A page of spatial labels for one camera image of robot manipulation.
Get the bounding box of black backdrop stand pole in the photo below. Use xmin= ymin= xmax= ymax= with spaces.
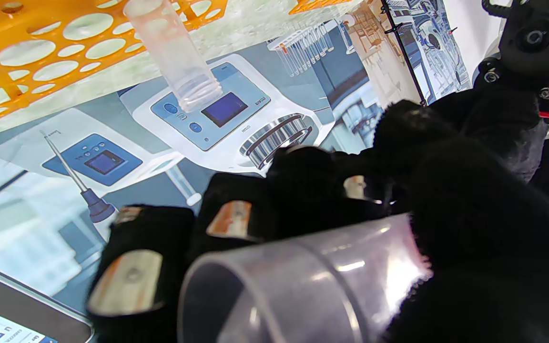
xmin=380 ymin=0 xmax=428 ymax=106

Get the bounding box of printed workshop backdrop poster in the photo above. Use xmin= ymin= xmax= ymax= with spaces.
xmin=389 ymin=0 xmax=471 ymax=103

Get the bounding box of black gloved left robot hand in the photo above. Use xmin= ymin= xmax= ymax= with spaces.
xmin=375 ymin=88 xmax=549 ymax=184

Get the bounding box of printed laboratory backdrop poster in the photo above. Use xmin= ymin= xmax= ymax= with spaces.
xmin=0 ymin=14 xmax=423 ymax=343

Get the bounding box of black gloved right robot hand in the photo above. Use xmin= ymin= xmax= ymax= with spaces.
xmin=86 ymin=138 xmax=549 ymax=343

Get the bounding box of clear plastic test tube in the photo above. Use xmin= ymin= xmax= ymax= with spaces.
xmin=123 ymin=0 xmax=223 ymax=113
xmin=178 ymin=213 xmax=430 ymax=343

